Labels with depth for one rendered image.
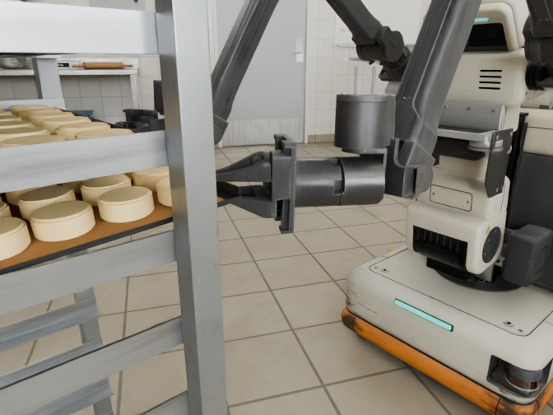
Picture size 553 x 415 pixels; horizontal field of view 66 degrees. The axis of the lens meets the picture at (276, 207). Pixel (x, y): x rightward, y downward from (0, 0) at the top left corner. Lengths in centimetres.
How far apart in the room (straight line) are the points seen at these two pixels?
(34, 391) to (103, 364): 5
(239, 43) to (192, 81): 58
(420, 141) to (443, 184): 71
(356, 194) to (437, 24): 25
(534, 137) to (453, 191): 30
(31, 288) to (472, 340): 111
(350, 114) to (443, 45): 18
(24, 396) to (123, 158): 20
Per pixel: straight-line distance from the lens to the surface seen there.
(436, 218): 124
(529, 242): 131
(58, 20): 34
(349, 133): 47
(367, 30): 117
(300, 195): 46
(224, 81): 90
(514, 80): 115
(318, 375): 145
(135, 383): 148
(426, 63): 58
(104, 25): 35
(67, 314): 87
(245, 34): 92
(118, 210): 41
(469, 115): 117
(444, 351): 134
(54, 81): 77
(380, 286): 141
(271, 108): 512
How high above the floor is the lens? 94
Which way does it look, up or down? 19 degrees down
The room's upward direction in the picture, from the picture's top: straight up
